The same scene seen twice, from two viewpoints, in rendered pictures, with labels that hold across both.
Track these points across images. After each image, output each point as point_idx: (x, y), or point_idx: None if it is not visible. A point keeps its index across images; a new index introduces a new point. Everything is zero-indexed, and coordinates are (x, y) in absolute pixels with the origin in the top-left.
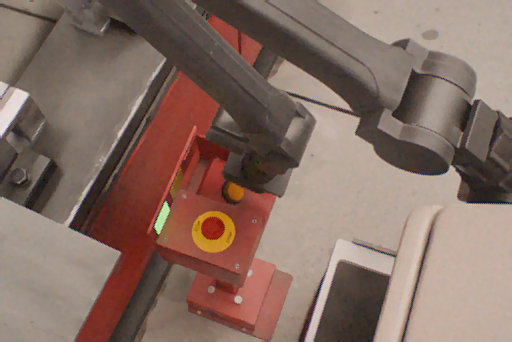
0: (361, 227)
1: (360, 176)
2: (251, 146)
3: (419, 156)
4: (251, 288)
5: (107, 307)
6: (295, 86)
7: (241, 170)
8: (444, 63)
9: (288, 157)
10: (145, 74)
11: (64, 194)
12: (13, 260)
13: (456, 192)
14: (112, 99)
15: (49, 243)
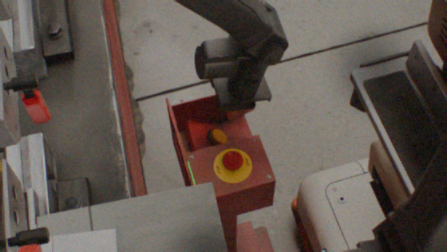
0: (287, 155)
1: (258, 120)
2: (248, 52)
3: None
4: (245, 250)
5: None
6: (157, 86)
7: (232, 96)
8: None
9: (280, 41)
10: (104, 81)
11: (112, 199)
12: (137, 240)
13: (334, 86)
14: (92, 113)
15: (155, 211)
